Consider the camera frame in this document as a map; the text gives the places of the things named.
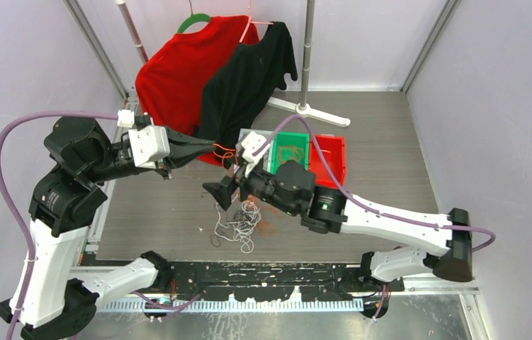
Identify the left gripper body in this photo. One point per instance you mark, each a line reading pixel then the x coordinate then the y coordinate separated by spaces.
pixel 171 162

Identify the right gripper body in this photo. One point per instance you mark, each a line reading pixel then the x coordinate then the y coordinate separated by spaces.
pixel 231 183

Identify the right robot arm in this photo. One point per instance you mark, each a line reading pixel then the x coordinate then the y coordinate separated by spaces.
pixel 440 244

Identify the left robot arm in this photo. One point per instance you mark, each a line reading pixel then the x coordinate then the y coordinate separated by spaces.
pixel 50 302

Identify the red t-shirt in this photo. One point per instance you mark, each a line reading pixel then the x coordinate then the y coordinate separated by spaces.
pixel 170 84

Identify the white plastic bin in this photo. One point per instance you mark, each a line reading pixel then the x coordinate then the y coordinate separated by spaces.
pixel 266 160

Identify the green plastic bin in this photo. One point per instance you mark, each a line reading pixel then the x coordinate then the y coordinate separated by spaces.
pixel 289 146

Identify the black t-shirt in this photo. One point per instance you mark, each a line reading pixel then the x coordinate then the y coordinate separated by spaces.
pixel 237 93

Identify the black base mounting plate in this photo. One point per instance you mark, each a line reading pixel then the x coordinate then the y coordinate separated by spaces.
pixel 265 282

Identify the red plastic bin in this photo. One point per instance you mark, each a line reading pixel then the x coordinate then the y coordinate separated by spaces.
pixel 333 150

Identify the green clothes hanger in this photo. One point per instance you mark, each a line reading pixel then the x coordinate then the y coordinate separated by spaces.
pixel 193 19

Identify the pink clothes hanger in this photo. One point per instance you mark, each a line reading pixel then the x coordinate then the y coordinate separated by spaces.
pixel 251 21

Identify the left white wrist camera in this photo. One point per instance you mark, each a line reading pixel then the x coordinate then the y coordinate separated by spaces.
pixel 148 142

